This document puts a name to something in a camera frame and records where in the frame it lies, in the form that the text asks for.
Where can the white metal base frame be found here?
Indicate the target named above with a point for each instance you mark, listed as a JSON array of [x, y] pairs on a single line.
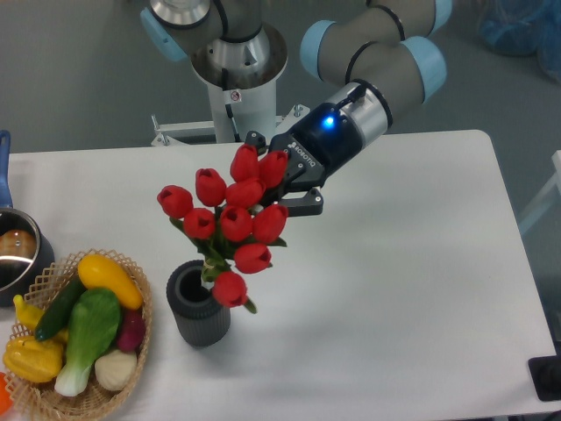
[[203, 132]]

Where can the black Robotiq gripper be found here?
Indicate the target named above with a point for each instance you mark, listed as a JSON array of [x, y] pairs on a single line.
[[317, 146]]

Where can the dark grey ribbed vase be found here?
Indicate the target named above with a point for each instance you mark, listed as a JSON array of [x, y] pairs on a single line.
[[201, 320]]

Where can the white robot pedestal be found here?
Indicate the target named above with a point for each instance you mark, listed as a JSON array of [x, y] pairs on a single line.
[[241, 81]]

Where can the blue handled saucepan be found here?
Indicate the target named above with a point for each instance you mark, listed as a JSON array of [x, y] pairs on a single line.
[[25, 251]]

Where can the small yellow gourd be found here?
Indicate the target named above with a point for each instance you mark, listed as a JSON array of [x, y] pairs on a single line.
[[30, 315]]

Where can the woven wicker basket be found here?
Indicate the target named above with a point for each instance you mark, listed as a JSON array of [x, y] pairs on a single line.
[[40, 401]]

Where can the green cucumber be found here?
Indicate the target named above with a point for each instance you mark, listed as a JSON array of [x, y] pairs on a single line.
[[57, 315]]

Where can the green bok choy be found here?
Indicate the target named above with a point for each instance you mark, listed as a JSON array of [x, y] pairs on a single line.
[[92, 327]]

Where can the yellow bell pepper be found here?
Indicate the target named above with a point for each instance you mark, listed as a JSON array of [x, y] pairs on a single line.
[[32, 360]]

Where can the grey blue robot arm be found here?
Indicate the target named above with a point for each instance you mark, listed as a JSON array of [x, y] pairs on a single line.
[[382, 63]]

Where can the black device at table edge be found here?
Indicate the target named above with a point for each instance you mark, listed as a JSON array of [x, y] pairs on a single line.
[[545, 374]]

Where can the white frame at right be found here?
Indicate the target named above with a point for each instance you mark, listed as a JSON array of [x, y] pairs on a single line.
[[545, 198]]

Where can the white garlic bulb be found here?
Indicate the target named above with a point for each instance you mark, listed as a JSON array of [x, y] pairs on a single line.
[[114, 369]]

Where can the yellow squash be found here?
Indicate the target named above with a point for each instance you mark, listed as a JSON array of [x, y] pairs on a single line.
[[98, 271]]

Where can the red tulip bouquet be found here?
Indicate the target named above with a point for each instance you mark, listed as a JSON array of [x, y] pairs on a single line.
[[228, 224]]

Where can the orange fruit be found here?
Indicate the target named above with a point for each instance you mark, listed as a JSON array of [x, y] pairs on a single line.
[[5, 397]]

